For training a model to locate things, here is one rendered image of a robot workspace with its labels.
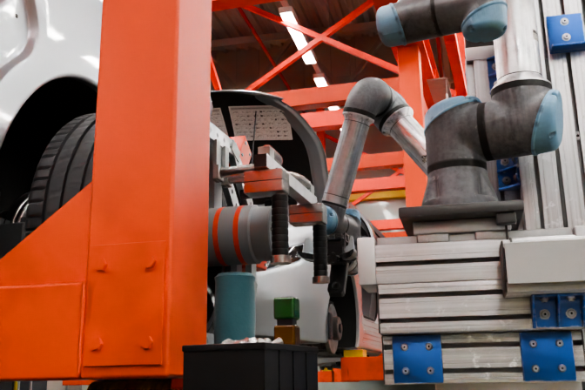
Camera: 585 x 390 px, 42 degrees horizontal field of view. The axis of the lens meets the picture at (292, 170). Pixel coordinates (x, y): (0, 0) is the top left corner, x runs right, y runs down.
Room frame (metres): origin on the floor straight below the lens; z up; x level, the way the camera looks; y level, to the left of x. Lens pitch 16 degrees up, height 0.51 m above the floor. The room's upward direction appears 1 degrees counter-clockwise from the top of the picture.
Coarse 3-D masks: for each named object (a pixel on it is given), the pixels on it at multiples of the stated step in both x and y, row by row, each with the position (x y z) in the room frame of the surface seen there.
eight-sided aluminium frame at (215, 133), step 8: (216, 128) 1.76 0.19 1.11; (216, 136) 1.76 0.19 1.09; (224, 136) 1.81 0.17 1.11; (224, 144) 1.81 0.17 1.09; (232, 144) 1.86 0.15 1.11; (232, 152) 1.87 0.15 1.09; (232, 160) 1.89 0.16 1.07; (240, 160) 1.92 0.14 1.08; (232, 184) 1.99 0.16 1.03; (240, 184) 1.94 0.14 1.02; (224, 192) 1.97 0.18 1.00; (232, 192) 1.99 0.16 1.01; (232, 200) 1.99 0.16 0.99; (240, 200) 1.98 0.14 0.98; (248, 200) 1.98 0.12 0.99; (256, 280) 2.04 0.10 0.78; (256, 288) 2.04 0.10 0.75; (208, 336) 1.73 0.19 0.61
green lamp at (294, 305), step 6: (276, 300) 1.38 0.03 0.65; (282, 300) 1.38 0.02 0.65; (288, 300) 1.38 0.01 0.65; (294, 300) 1.38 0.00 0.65; (276, 306) 1.38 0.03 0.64; (282, 306) 1.38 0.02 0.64; (288, 306) 1.38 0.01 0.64; (294, 306) 1.38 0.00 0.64; (276, 312) 1.38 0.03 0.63; (282, 312) 1.38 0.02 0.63; (288, 312) 1.38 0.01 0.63; (294, 312) 1.38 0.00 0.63; (276, 318) 1.39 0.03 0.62; (282, 318) 1.38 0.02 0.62; (288, 318) 1.38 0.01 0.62; (294, 318) 1.38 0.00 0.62
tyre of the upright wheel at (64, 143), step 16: (64, 128) 1.64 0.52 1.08; (80, 128) 1.62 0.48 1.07; (64, 144) 1.60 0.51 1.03; (80, 144) 1.59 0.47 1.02; (48, 160) 1.58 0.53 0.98; (64, 160) 1.56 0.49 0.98; (80, 160) 1.55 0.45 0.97; (48, 176) 1.56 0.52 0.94; (64, 176) 1.55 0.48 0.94; (80, 176) 1.53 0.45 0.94; (32, 192) 1.56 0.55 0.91; (48, 192) 1.56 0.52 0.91; (64, 192) 1.54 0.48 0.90; (32, 208) 1.55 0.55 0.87; (48, 208) 1.54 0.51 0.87; (32, 224) 1.55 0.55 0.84
